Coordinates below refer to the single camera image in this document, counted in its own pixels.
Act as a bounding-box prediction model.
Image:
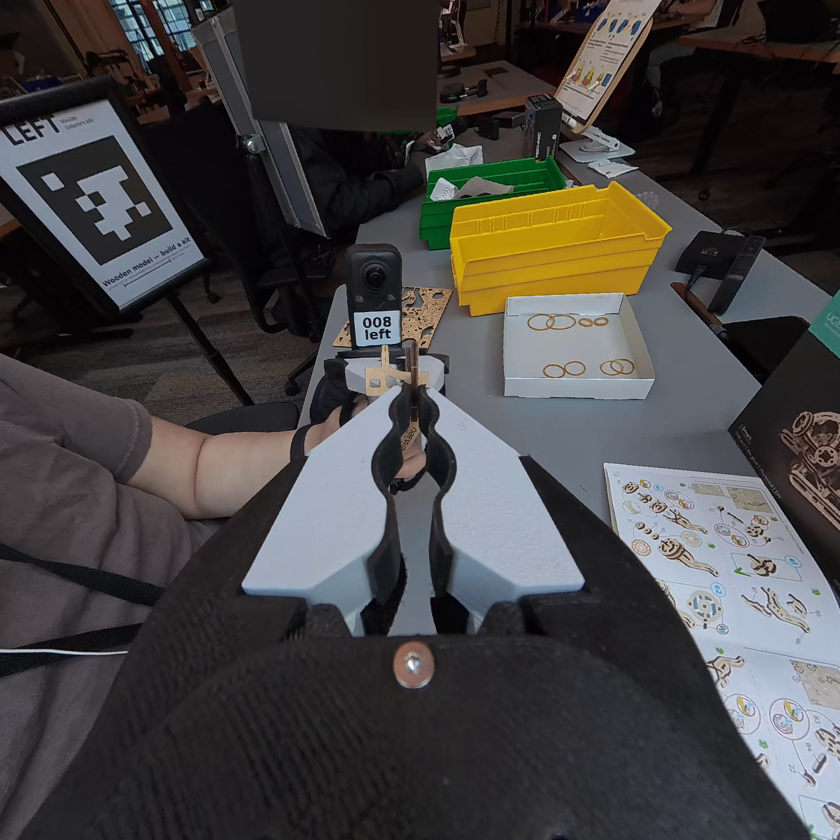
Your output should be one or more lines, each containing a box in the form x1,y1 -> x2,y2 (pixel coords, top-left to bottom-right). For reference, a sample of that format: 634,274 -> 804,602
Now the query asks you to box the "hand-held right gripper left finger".
241,386 -> 408,636

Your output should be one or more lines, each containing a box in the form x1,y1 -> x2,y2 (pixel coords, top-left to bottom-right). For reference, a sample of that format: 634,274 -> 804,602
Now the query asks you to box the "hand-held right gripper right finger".
417,387 -> 586,636

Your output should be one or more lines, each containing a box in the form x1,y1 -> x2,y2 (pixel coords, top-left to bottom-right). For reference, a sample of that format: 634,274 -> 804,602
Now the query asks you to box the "thin wooden part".
404,340 -> 422,455

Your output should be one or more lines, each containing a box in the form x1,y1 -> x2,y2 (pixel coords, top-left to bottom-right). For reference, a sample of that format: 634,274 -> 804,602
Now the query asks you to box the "pale cross-shaped wooden part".
364,344 -> 421,399

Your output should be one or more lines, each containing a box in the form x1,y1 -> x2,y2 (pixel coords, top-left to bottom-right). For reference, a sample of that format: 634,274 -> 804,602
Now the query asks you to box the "person's left forearm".
128,413 -> 309,519

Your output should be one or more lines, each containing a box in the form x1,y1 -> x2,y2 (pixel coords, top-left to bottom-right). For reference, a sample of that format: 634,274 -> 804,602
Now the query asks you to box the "laser-cut wooden parts sheet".
332,287 -> 454,352

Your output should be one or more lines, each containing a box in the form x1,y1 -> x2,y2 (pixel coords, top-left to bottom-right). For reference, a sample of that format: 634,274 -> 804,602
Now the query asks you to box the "dark model kit box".
728,295 -> 840,578

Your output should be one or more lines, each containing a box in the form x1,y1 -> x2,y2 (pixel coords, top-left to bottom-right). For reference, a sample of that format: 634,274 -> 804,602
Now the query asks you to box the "person's left hand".
303,400 -> 429,481

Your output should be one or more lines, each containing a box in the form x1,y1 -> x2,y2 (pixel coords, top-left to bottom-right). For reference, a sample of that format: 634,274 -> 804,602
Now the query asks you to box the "green plastic bin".
419,156 -> 568,252

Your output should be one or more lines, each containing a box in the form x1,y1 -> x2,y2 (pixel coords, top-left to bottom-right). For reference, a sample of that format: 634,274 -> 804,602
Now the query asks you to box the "group of rubber bands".
527,313 -> 637,379

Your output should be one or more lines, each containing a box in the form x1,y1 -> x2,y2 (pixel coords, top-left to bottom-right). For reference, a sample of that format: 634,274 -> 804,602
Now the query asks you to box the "yellow plastic bin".
453,252 -> 657,317
449,181 -> 673,277

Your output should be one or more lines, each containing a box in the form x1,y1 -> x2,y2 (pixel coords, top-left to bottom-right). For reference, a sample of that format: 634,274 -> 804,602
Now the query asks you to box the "grey board on easel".
192,7 -> 328,238

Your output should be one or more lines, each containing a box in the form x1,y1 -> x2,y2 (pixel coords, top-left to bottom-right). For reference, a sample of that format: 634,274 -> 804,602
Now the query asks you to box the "black sign stand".
164,292 -> 257,408

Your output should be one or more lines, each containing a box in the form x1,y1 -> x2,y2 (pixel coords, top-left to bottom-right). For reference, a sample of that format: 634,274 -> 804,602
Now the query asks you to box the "white cardboard tray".
503,293 -> 656,400

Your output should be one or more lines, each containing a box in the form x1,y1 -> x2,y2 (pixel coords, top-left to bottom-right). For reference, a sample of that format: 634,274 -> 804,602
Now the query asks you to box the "crumpled white tissue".
438,144 -> 484,177

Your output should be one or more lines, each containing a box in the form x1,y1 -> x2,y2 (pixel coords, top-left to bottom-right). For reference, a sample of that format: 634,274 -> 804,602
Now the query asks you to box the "illustrated instruction booklet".
604,462 -> 840,840

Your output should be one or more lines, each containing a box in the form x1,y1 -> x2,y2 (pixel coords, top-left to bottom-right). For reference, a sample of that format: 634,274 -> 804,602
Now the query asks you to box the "upright black carton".
524,94 -> 564,160

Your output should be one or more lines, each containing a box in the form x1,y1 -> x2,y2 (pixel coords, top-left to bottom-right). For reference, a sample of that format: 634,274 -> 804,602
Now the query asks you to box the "grey background table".
436,60 -> 559,119

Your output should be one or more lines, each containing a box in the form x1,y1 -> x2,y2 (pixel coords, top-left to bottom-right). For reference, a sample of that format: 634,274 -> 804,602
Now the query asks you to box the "white stand base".
559,128 -> 636,164

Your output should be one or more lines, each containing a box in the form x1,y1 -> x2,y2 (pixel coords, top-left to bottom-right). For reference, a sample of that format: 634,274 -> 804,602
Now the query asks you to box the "brown pencil tool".
671,282 -> 731,342

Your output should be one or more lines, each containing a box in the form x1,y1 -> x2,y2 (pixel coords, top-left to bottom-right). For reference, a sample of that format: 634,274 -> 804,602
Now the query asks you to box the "framed marker sign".
0,77 -> 210,322

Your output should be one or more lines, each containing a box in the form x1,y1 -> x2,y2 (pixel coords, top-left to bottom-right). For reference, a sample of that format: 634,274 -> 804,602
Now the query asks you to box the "long black remote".
707,236 -> 767,316

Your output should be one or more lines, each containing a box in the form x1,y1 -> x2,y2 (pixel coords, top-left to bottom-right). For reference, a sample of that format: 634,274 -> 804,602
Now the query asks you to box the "wooden instruction board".
554,0 -> 662,135

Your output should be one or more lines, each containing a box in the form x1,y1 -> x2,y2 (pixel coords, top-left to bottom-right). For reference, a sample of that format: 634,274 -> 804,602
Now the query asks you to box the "black shoulder strap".
0,623 -> 142,678
0,543 -> 165,608

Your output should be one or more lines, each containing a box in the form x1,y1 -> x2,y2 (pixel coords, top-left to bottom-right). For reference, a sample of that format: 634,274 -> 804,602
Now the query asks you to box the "thin white cable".
0,646 -> 130,657

